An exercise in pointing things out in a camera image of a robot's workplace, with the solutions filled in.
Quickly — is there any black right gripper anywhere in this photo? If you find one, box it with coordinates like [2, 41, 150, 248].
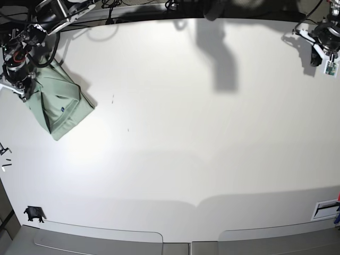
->
[1, 62, 36, 103]

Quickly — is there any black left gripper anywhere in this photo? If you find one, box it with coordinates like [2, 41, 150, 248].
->
[293, 22, 339, 67]

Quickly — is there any light green T-shirt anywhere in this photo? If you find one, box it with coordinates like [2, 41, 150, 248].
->
[25, 60, 95, 141]

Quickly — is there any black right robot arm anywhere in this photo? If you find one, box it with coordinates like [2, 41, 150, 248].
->
[1, 1, 96, 101]

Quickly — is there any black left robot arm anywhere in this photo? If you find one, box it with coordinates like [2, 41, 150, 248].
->
[292, 1, 339, 76]

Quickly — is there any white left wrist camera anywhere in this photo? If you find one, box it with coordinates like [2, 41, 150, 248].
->
[323, 60, 339, 77]

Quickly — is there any small black metal bracket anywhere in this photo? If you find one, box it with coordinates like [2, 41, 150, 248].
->
[0, 143, 12, 156]

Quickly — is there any black clamp bracket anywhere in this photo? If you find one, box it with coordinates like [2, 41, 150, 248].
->
[24, 206, 47, 223]

